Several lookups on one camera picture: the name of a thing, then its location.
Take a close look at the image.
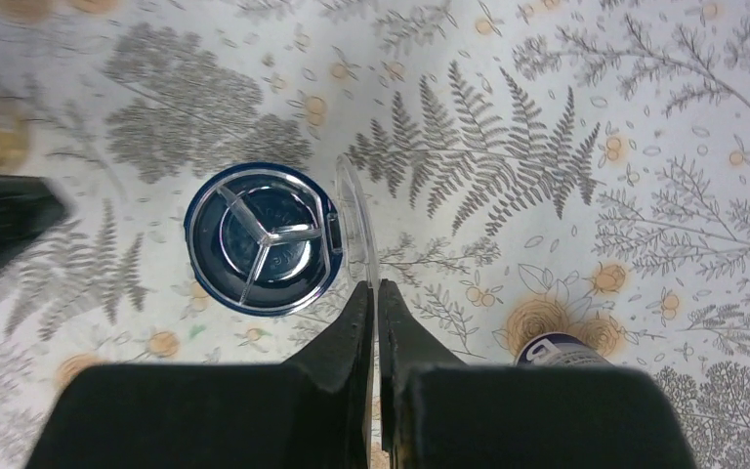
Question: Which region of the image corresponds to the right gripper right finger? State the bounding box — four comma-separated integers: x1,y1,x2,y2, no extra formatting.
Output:
378,279,695,468

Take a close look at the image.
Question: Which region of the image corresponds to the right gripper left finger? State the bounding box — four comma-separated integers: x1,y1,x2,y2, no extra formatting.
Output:
26,281,374,468

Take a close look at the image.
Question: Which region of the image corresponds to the round blue pill organizer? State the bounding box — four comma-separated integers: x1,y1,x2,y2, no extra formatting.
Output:
184,156,379,318

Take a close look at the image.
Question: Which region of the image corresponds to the floral table mat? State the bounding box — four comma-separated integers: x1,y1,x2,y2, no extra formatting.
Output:
0,1,750,468

